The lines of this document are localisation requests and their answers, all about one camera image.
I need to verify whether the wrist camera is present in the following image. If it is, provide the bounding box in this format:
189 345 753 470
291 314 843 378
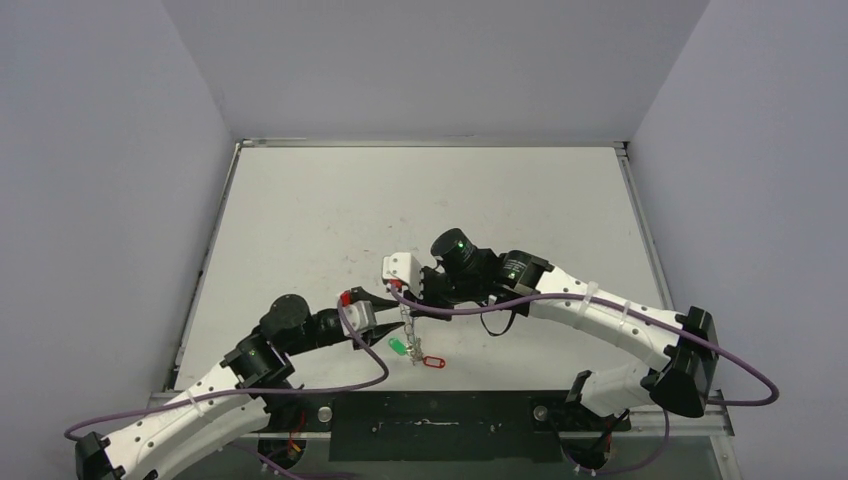
381 252 423 297
340 291 377 333

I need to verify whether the key with green tag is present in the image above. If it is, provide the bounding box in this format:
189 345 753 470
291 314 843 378
387 337 408 356

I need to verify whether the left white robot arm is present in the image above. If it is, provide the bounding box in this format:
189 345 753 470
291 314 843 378
65 287 400 479

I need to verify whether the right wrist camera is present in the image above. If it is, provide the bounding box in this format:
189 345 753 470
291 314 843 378
381 252 423 297

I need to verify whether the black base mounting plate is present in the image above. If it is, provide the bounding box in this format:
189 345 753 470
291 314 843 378
262 390 631 463

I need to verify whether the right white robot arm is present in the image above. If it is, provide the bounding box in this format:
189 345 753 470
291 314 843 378
415 228 718 429

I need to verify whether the key with red tag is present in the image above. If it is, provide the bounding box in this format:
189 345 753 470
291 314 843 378
423 356 446 369

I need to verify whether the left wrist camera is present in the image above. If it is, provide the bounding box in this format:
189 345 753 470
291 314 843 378
340 291 377 333

